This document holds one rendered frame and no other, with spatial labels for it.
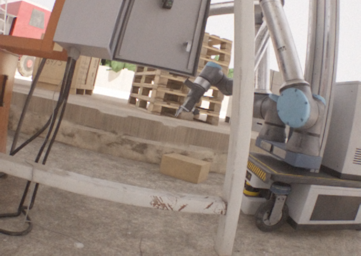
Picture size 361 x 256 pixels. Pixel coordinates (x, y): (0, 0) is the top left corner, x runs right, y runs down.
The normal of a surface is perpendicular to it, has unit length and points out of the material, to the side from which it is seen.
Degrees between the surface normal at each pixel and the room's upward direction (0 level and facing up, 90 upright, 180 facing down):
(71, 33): 90
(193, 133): 91
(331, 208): 90
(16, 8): 90
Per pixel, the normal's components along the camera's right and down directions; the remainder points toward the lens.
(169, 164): -0.40, -0.04
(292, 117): -0.67, -0.03
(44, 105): 0.22, 0.10
